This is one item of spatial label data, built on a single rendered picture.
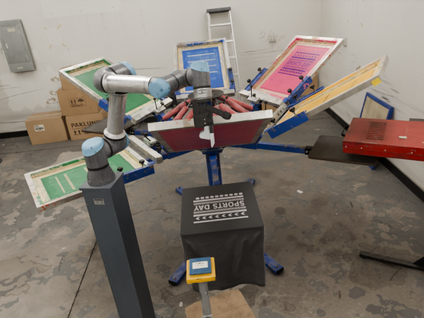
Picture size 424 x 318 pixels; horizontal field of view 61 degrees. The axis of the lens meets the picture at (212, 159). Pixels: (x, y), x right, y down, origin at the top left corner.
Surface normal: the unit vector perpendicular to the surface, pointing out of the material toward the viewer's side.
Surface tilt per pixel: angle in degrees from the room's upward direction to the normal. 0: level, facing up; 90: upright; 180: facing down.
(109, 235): 90
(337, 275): 0
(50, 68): 90
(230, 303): 0
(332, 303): 0
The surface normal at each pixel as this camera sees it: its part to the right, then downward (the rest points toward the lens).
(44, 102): 0.05, 0.43
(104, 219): -0.17, 0.44
